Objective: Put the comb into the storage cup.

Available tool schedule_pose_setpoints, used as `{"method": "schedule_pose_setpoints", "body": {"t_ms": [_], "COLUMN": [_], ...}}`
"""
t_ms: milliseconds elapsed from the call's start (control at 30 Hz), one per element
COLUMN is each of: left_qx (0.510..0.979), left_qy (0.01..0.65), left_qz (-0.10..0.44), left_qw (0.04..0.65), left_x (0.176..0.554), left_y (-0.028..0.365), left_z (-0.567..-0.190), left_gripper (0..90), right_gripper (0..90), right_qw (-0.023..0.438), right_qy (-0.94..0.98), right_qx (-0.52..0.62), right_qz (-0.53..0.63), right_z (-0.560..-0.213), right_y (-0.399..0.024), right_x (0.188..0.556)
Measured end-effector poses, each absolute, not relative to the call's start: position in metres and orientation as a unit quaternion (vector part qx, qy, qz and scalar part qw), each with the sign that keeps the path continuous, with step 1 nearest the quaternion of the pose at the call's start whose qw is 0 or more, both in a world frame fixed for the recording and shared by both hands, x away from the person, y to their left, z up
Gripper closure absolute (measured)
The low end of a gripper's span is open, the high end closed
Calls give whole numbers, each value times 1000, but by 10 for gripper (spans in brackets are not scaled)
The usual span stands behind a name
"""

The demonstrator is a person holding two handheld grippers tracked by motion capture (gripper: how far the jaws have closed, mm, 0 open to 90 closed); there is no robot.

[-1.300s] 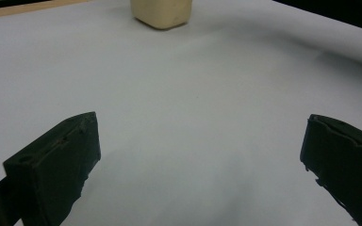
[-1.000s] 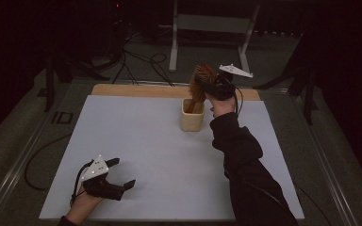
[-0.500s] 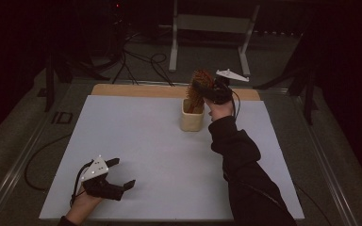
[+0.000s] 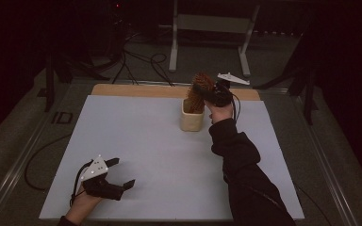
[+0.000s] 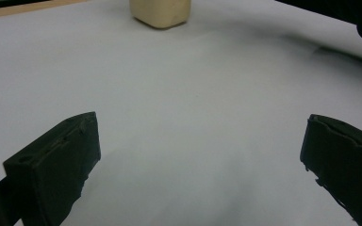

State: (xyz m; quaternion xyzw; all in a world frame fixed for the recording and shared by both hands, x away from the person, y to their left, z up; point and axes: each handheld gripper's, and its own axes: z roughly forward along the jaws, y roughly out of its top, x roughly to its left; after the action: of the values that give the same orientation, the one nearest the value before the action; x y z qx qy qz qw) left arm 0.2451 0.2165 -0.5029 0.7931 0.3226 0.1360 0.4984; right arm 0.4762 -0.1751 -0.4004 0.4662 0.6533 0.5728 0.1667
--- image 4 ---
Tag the black tripod stand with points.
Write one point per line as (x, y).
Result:
(298, 78)

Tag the person's right hand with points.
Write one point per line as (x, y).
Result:
(220, 113)

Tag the grey metal stand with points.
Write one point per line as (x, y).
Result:
(213, 23)

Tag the wooden hairbrush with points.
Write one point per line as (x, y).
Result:
(201, 86)

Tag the cream square cup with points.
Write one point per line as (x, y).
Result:
(191, 122)

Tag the person's left hand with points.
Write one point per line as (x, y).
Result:
(83, 205)

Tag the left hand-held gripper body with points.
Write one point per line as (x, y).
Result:
(100, 185)

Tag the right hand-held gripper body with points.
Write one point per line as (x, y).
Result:
(222, 94)

